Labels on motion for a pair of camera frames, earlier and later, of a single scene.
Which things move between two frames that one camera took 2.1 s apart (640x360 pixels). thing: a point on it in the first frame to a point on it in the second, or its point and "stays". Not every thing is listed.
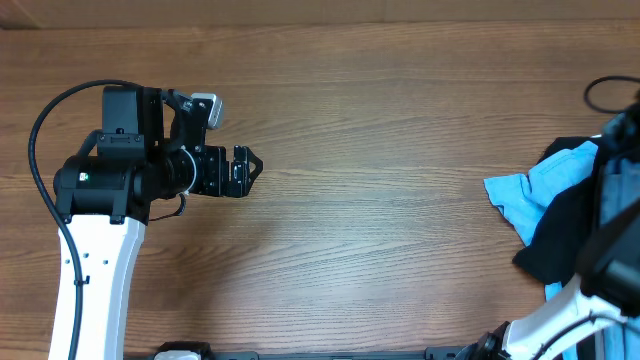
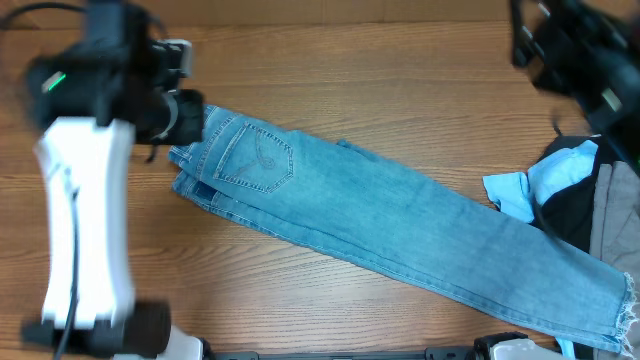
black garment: x=554 y=253 stays
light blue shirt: x=522 y=197 stays
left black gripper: x=215 y=184 to x=188 y=105
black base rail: x=197 y=350 stays
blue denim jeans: x=620 y=191 to x=405 y=224
